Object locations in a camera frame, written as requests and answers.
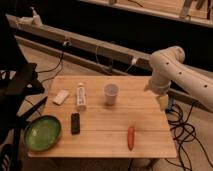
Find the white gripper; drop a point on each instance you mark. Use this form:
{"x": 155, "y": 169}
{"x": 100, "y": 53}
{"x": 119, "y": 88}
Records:
{"x": 160, "y": 90}

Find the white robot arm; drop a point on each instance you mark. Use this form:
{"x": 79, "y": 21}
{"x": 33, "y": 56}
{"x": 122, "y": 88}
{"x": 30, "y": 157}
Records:
{"x": 167, "y": 66}

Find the green ceramic bowl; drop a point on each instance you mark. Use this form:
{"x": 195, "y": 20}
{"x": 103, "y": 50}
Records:
{"x": 42, "y": 133}

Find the white paper cup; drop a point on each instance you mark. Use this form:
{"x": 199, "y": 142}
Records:
{"x": 111, "y": 92}

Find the white tube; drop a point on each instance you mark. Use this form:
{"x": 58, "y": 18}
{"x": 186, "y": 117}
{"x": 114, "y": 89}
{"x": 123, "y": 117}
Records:
{"x": 81, "y": 97}

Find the black remote control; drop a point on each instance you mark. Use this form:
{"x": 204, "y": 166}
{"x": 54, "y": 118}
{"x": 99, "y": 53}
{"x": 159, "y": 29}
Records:
{"x": 75, "y": 123}

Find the black tripod stand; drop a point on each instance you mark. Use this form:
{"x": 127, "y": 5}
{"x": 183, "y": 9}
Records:
{"x": 18, "y": 79}

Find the grey long rail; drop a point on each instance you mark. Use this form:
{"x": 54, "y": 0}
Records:
{"x": 82, "y": 42}

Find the white clamp on rail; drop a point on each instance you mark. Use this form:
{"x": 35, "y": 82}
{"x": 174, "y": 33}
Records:
{"x": 35, "y": 19}

